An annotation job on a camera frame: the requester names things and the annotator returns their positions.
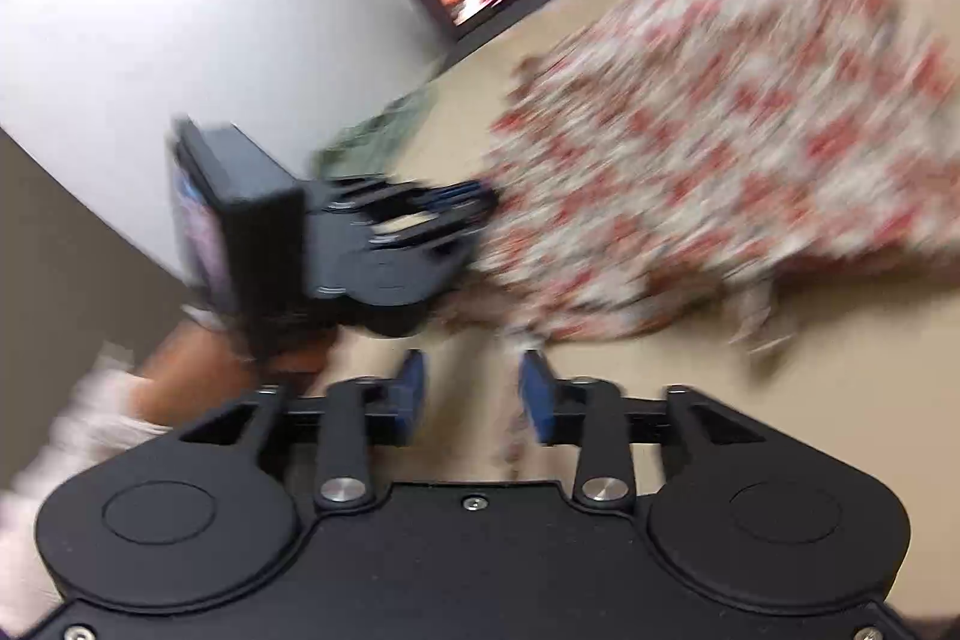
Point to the red floral garment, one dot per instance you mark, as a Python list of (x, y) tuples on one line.
[(712, 160)]

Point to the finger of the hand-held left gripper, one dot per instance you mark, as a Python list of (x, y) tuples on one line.
[(442, 231), (457, 196)]

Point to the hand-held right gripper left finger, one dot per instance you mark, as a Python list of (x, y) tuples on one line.
[(411, 396)]

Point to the green bear print cloth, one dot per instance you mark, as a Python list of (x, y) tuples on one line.
[(375, 134)]

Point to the person's left hand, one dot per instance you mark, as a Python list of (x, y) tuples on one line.
[(199, 370)]

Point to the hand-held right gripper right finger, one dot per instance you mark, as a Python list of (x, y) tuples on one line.
[(536, 400)]

